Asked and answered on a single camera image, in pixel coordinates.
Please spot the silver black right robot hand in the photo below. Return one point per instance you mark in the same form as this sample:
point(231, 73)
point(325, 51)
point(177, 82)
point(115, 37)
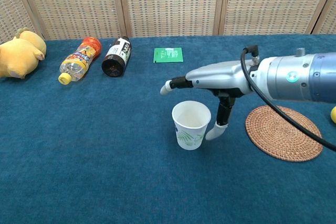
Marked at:
point(223, 77)

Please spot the small white paper cup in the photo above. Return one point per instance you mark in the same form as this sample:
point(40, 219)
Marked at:
point(191, 134)

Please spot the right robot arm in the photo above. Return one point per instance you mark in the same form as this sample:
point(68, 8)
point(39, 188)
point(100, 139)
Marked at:
point(288, 77)

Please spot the round woven rattan coaster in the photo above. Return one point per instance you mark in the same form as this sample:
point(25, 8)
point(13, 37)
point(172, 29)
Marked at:
point(275, 141)

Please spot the green square packet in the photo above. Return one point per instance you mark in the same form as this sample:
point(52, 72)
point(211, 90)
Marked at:
point(168, 55)

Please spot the woven bamboo screen panel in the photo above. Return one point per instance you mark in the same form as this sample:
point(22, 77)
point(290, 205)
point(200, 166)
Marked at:
point(13, 6)
point(170, 3)
point(329, 16)
point(73, 3)
point(273, 3)

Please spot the dark brown drink bottle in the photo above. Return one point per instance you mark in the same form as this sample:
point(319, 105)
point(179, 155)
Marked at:
point(116, 56)

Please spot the small yellow ball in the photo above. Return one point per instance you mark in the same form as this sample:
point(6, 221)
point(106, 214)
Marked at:
point(334, 115)

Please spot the blue table cloth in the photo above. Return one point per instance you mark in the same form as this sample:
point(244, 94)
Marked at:
point(105, 155)

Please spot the clear bottle orange label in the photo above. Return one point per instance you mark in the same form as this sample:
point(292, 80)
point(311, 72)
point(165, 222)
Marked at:
point(78, 61)

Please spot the yellow plush duck toy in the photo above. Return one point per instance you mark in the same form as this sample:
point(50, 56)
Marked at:
point(18, 56)

